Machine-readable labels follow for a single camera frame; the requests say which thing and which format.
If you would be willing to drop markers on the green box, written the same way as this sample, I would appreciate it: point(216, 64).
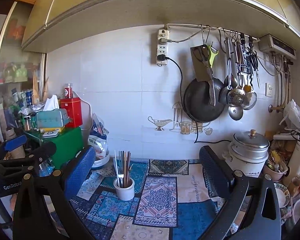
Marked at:
point(68, 144)

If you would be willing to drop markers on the white blue plastic bag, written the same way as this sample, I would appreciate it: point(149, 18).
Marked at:
point(98, 138)

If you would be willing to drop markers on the white round bowl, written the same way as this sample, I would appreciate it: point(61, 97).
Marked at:
point(100, 162)

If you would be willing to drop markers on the black hanging wok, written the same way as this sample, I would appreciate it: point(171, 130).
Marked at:
point(197, 102)

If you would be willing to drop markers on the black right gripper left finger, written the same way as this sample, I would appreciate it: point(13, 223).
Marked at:
point(32, 219)

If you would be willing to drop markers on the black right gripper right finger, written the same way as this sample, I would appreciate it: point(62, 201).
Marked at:
point(262, 218)

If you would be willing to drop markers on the patterned blue patchwork table mat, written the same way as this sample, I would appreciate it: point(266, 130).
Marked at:
point(173, 200)

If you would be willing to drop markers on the white rice cooker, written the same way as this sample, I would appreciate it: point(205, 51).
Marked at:
point(247, 152)

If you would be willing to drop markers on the beige range hood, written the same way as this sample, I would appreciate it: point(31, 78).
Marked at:
point(55, 23)

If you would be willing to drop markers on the hanging cleaver knife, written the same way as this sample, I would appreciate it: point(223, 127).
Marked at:
point(203, 54)

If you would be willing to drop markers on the silver metal fork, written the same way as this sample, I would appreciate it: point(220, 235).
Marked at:
point(120, 175)

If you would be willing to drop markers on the white power strip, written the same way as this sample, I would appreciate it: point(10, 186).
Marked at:
point(162, 47)

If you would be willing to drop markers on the hanging slotted ladle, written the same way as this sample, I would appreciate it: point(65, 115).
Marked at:
point(235, 95)

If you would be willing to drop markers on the green handled peeler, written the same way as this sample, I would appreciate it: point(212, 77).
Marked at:
point(213, 52)

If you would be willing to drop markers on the red tin box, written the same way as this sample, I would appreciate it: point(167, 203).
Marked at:
point(74, 111)

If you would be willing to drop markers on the teal tissue box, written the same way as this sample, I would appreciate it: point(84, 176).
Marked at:
point(52, 119)

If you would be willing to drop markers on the white thermos jug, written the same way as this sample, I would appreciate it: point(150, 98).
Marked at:
point(293, 166)

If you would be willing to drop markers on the white ceramic utensil cup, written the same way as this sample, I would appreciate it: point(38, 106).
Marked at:
point(126, 193)

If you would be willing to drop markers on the grey metal chopstick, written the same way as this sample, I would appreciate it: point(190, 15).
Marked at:
point(122, 162)

